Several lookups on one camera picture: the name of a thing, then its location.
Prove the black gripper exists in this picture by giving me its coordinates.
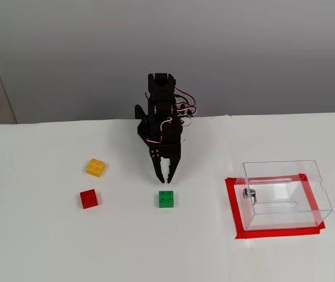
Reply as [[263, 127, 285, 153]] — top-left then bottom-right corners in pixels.
[[147, 129, 183, 185]]

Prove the green lego brick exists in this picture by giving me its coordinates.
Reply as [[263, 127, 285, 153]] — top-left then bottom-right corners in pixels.
[[158, 190, 177, 209]]

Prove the yellow lego brick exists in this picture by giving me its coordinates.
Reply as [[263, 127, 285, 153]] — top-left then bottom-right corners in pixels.
[[85, 157, 109, 178]]

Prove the red lego brick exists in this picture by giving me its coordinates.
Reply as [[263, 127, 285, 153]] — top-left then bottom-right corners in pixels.
[[79, 189, 102, 210]]

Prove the silver metal box lock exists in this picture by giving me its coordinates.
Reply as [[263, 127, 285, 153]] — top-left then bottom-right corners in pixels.
[[243, 187, 259, 205]]

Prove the transparent plastic box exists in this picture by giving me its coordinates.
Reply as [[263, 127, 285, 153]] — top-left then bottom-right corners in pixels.
[[234, 159, 333, 232]]

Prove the red tape square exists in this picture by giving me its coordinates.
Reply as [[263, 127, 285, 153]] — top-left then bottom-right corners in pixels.
[[225, 173, 326, 240]]

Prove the red white servo cable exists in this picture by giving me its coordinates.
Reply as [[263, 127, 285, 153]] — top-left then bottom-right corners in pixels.
[[175, 87, 199, 127], [146, 116, 173, 146]]

